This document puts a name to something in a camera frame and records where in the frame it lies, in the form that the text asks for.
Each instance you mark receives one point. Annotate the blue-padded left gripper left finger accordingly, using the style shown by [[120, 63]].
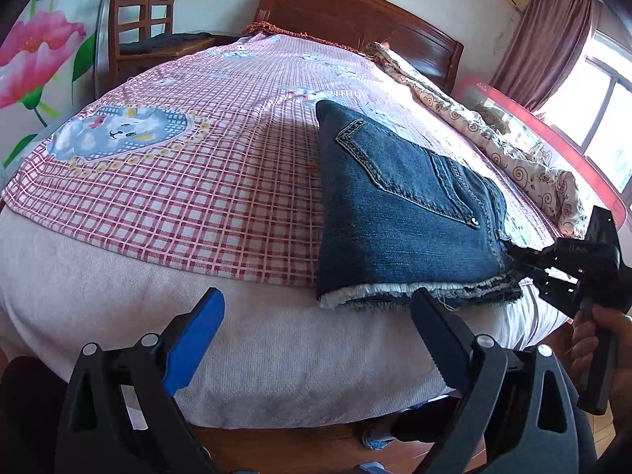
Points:
[[120, 414]]

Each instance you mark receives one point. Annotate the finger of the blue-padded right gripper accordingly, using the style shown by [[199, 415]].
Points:
[[536, 258], [555, 291]]

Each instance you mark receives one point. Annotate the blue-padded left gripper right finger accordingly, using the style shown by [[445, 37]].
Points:
[[514, 403]]

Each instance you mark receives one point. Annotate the blue denim jeans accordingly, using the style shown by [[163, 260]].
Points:
[[399, 217]]

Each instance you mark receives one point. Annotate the person's right hand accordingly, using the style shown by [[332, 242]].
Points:
[[585, 343]]

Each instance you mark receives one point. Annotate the floral patterned quilt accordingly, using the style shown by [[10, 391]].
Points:
[[553, 191]]

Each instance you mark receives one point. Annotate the bright window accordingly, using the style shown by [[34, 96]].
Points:
[[592, 109]]

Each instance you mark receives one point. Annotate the mauve window curtain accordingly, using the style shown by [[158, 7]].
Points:
[[546, 45]]

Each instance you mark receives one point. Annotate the pink checkered bed sheet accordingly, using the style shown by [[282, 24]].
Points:
[[209, 164]]

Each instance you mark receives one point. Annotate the dark wooden headboard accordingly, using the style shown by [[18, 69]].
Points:
[[360, 23]]

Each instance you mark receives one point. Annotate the floral wardrobe sliding doors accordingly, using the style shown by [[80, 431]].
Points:
[[47, 70]]

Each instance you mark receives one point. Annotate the dark seat cushion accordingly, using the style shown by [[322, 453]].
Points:
[[162, 41]]

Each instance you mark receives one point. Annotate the wooden slat-back chair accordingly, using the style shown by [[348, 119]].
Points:
[[133, 20]]

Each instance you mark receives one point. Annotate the red bed guard rail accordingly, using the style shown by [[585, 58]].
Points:
[[471, 86]]

